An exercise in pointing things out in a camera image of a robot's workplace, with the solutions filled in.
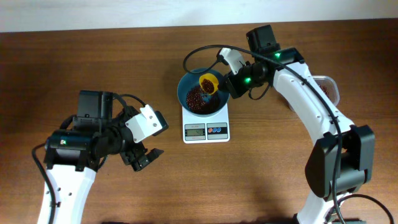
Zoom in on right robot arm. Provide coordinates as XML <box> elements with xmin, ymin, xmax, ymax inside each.
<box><xmin>217</xmin><ymin>25</ymin><xmax>375</xmax><ymax>223</ymax></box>

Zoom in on red adzuki beans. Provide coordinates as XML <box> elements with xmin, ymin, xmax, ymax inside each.
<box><xmin>319</xmin><ymin>85</ymin><xmax>330</xmax><ymax>98</ymax></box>

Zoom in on yellow plastic measuring scoop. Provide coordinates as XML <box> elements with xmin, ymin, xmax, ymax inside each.
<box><xmin>199</xmin><ymin>73</ymin><xmax>219</xmax><ymax>95</ymax></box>

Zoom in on clear plastic container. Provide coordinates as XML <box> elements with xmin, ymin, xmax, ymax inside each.
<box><xmin>313</xmin><ymin>75</ymin><xmax>340</xmax><ymax>106</ymax></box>

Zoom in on white digital kitchen scale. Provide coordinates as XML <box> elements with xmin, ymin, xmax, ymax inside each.
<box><xmin>182</xmin><ymin>104</ymin><xmax>230</xmax><ymax>144</ymax></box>

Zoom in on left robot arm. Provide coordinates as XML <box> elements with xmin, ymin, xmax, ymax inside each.
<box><xmin>32</xmin><ymin>90</ymin><xmax>168</xmax><ymax>223</ymax></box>

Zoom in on scooped red beans portion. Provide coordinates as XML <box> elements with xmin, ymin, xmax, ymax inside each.
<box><xmin>185</xmin><ymin>84</ymin><xmax>221</xmax><ymax>114</ymax></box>

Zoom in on blue-grey bowl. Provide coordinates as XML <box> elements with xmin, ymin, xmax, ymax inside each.
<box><xmin>177</xmin><ymin>73</ymin><xmax>230</xmax><ymax>117</ymax></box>

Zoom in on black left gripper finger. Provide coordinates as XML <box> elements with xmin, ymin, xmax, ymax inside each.
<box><xmin>146</xmin><ymin>148</ymin><xmax>164</xmax><ymax>163</ymax></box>
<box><xmin>154</xmin><ymin>111</ymin><xmax>169</xmax><ymax>136</ymax></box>

